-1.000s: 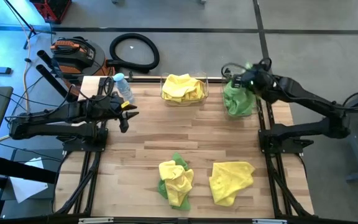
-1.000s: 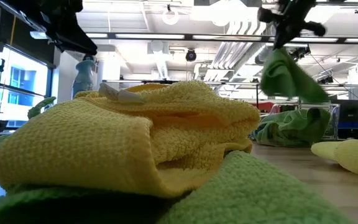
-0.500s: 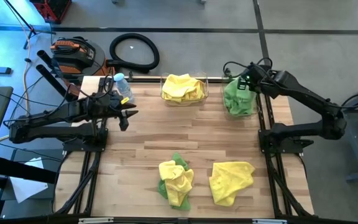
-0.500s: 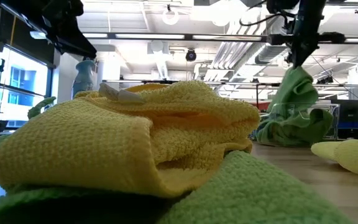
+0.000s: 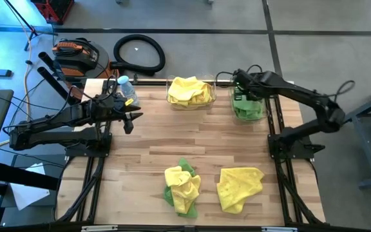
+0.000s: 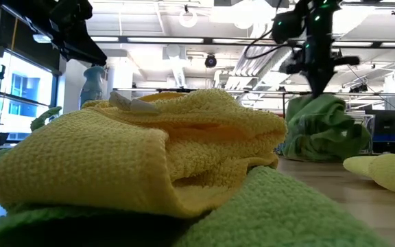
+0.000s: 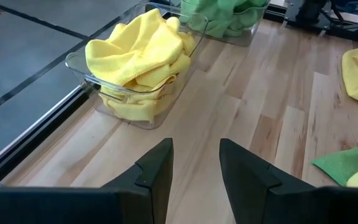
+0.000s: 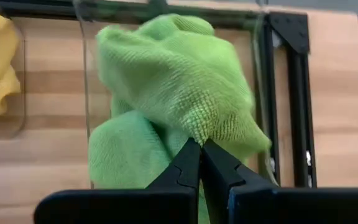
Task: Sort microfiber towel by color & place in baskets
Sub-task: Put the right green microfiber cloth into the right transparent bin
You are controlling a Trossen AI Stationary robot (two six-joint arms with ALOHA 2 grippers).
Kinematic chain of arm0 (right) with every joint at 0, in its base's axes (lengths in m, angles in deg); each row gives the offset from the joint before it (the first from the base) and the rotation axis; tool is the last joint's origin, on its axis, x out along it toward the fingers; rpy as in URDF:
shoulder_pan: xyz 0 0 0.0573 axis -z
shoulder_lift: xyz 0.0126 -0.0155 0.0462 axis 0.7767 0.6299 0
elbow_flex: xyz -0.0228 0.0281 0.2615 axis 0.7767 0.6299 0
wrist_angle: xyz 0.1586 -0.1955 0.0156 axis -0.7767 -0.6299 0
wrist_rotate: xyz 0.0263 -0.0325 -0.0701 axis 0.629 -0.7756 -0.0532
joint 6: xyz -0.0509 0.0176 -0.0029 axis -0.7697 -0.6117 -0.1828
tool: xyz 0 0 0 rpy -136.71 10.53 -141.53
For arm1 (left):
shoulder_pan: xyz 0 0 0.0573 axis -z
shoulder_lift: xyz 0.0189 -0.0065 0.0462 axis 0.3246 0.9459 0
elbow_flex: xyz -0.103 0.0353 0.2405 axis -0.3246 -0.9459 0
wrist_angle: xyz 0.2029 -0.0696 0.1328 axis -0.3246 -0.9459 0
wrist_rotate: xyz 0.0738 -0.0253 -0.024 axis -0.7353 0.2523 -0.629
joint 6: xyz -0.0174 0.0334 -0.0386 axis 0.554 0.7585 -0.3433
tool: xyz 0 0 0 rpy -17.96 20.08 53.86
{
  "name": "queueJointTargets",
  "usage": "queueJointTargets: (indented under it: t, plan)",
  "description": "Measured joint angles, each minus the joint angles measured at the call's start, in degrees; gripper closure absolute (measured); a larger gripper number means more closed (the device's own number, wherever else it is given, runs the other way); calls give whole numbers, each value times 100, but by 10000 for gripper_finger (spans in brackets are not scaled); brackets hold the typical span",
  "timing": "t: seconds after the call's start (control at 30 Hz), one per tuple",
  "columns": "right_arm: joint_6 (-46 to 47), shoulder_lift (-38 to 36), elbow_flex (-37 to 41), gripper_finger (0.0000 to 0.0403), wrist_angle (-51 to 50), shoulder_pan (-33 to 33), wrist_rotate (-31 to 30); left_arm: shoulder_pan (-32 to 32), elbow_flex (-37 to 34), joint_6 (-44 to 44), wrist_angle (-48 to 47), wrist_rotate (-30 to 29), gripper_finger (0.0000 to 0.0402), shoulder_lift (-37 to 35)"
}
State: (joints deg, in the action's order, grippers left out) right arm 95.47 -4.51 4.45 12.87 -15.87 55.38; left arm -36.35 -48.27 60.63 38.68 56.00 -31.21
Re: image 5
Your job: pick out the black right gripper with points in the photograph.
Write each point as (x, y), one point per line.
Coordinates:
(248, 82)

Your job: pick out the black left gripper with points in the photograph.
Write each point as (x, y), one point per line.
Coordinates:
(108, 108)

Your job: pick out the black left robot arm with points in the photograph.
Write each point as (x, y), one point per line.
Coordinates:
(43, 124)

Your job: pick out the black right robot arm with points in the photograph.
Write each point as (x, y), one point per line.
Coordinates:
(301, 93)

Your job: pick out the yellow tape tag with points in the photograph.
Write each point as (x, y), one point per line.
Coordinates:
(129, 102)

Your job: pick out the clear plastic water bottle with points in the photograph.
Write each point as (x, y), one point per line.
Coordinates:
(128, 88)

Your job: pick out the clear plastic basket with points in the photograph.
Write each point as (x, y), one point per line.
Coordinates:
(263, 112)
(169, 80)

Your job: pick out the orange and black shop vacuum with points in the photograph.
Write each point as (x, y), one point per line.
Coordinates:
(76, 58)

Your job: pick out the black vacuum wand tube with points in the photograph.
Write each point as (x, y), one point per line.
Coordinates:
(53, 83)
(46, 59)

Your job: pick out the red and black tool box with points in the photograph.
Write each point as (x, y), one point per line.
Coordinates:
(53, 9)

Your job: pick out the white paper sheet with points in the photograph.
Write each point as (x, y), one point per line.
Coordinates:
(27, 193)

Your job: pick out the black tripod stand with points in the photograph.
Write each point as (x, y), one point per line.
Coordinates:
(21, 16)

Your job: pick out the black frame clamp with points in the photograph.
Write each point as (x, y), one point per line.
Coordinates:
(135, 78)

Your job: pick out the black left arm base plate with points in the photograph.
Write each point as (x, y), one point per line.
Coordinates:
(85, 151)

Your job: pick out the black aluminium table frame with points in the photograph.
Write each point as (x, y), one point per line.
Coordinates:
(106, 167)

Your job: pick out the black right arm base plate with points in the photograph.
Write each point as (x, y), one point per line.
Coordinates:
(301, 149)

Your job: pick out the silver frame bracket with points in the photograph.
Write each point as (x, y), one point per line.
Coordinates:
(98, 228)
(279, 229)

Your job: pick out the blue-grey metal cart frame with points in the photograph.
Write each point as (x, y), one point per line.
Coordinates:
(370, 161)

